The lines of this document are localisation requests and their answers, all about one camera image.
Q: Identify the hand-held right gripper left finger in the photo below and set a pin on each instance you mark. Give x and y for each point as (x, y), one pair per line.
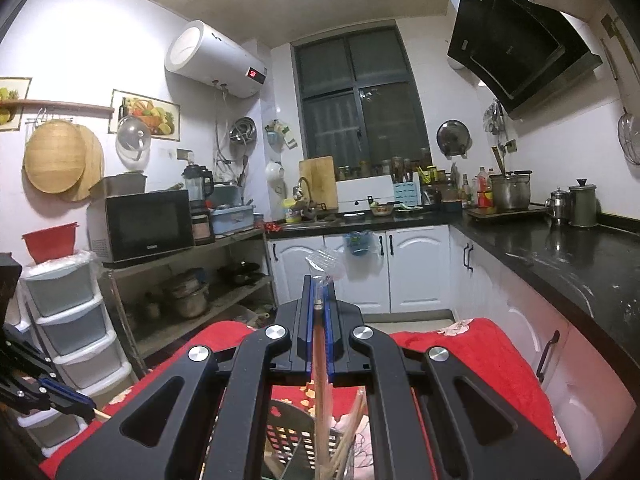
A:
(305, 330)

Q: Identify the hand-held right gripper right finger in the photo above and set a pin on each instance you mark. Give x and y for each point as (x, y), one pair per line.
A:
(337, 330)

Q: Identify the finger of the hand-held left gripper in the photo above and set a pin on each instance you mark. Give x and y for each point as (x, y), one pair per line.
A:
(70, 394)
(30, 402)

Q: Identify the green perforated utensil holder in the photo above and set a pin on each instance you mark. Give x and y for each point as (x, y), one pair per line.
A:
(287, 440)

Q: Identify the hanging steel utensils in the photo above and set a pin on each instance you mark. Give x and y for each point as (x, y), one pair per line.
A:
(494, 120)

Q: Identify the red plastic basin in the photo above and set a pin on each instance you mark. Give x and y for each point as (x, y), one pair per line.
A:
(50, 245)

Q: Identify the white plastic drawer unit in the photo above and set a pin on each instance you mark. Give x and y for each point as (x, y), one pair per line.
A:
(70, 320)

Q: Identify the black frying pan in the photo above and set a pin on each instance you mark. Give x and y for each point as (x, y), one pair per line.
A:
(240, 274)

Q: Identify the blue hanging bag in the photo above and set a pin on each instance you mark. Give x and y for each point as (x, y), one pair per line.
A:
(359, 242)

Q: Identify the white sink base cabinet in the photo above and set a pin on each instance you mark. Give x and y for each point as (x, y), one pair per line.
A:
(415, 270)

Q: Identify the yellow lidded jar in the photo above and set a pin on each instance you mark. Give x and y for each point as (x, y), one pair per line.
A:
(292, 211)

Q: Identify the old steel pot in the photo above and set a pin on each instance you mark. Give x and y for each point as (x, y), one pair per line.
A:
(187, 297)

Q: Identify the blue dish tray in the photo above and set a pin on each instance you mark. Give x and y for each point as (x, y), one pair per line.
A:
(232, 220)

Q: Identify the round bamboo tray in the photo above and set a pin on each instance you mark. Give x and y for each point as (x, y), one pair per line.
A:
(95, 165)
(52, 157)

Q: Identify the white countertop appliance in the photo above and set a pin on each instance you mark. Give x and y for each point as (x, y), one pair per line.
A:
(365, 195)

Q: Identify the red floral blanket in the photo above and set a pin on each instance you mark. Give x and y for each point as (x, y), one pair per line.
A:
(475, 360)

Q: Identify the metal storage rack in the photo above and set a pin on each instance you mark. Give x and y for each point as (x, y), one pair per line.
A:
(150, 272)

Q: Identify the steel sink faucet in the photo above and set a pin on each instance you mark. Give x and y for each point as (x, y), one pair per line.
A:
(302, 187)

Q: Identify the dark countertop jar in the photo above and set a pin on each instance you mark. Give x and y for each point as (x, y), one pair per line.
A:
(202, 230)

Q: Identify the black microwave oven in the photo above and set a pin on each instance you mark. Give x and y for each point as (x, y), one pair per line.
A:
(142, 227)

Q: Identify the steel rectangular tub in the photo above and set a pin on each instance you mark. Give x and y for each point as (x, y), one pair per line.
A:
(117, 185)

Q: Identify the wooden cutting board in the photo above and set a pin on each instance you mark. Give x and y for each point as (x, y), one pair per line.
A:
(317, 180)

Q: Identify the white hanging pot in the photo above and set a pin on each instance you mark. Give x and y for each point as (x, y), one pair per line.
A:
(275, 175)

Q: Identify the white stove side cabinet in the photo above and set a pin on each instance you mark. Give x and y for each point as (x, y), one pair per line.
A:
(500, 300)

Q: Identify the row of windowsill jars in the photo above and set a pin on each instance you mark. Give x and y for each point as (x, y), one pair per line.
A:
(385, 165)

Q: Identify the black blender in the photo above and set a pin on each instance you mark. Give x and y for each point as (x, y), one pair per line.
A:
(197, 185)

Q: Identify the glass pot lid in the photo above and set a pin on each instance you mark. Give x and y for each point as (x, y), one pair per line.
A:
(132, 135)

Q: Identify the hanging packets bundle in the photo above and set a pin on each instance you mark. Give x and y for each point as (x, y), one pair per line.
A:
(280, 132)

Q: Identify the row of condiment bottles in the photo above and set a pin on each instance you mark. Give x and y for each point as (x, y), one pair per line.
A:
(482, 190)

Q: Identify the wooden serving tray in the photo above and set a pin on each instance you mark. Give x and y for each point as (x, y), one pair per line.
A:
(505, 212)

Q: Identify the hanging steel bowl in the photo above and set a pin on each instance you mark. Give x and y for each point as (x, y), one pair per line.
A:
(243, 130)

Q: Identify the large steel pot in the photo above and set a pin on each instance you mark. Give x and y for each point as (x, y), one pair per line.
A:
(510, 192)

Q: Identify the hanging dark pot lid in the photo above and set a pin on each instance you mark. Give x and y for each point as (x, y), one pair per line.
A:
(452, 137)

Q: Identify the black stone countertop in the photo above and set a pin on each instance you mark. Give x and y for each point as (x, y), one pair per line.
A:
(560, 260)

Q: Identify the dark window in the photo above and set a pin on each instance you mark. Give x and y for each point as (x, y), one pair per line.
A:
(360, 95)

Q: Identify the small steel kettle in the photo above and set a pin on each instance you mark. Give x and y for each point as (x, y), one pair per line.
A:
(557, 207)

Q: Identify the white electric water heater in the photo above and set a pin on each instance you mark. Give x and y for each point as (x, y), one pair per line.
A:
(215, 57)

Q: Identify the black range hood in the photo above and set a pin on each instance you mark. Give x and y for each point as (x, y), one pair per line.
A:
(520, 45)

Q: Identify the pineapple wall poster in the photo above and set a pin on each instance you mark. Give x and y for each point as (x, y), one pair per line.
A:
(12, 105)

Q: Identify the wooden wall rail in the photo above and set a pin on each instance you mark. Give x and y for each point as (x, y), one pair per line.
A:
(60, 105)

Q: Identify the wall power socket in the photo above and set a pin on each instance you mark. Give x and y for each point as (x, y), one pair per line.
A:
(184, 154)

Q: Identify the fruit wall poster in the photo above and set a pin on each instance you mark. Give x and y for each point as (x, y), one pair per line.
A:
(145, 114)

